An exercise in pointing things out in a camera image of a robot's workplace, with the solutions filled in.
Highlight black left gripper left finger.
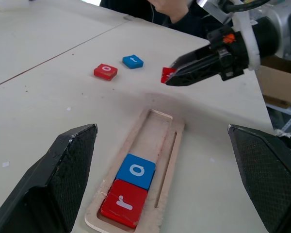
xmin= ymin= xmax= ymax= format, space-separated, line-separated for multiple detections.
xmin=0 ymin=123 xmax=99 ymax=233

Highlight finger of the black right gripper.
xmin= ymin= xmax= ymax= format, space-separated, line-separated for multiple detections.
xmin=169 ymin=44 xmax=221 ymax=71
xmin=165 ymin=57 xmax=224 ymax=87

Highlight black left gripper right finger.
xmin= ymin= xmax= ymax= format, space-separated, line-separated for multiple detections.
xmin=227 ymin=124 xmax=291 ymax=233

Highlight red letter b block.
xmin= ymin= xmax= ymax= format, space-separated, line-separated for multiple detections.
xmin=161 ymin=67 xmax=178 ymax=84

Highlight blue letter t block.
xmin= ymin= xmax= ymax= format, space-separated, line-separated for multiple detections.
xmin=122 ymin=54 xmax=144 ymax=69

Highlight wooden letter tray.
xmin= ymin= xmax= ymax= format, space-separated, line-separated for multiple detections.
xmin=84 ymin=109 xmax=185 ymax=233

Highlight red letter r block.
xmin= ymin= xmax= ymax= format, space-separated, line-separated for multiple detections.
xmin=100 ymin=179 xmax=148 ymax=229

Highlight red letter o block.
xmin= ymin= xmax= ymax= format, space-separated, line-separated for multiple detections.
xmin=93 ymin=63 xmax=118 ymax=81

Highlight blue letter o block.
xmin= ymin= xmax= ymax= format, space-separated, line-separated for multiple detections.
xmin=115 ymin=153 xmax=157 ymax=191

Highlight person's bare hand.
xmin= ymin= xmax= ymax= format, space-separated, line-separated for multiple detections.
xmin=150 ymin=0 xmax=190 ymax=24

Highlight person in dark clothing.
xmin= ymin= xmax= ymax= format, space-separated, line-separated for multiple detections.
xmin=99 ymin=0 xmax=233 ymax=39

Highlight brown cardboard box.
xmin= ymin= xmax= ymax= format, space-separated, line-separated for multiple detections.
xmin=255 ymin=55 xmax=291 ymax=109

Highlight grey metal shelf rack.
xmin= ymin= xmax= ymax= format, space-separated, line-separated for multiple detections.
xmin=266 ymin=103 xmax=291 ymax=136

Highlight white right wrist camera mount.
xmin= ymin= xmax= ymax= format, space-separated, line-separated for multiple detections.
xmin=194 ymin=0 xmax=261 ymax=71

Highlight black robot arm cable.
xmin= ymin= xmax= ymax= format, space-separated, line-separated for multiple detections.
xmin=222 ymin=0 xmax=272 ymax=13

